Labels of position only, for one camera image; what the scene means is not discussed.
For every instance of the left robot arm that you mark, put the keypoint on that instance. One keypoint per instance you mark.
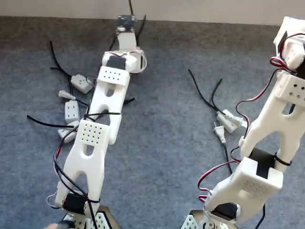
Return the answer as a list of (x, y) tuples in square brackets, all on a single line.
[(95, 133)]

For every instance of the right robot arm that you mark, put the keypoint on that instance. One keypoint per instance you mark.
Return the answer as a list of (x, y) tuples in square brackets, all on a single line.
[(252, 181)]

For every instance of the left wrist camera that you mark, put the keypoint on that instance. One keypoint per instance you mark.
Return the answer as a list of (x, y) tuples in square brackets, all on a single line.
[(125, 21)]

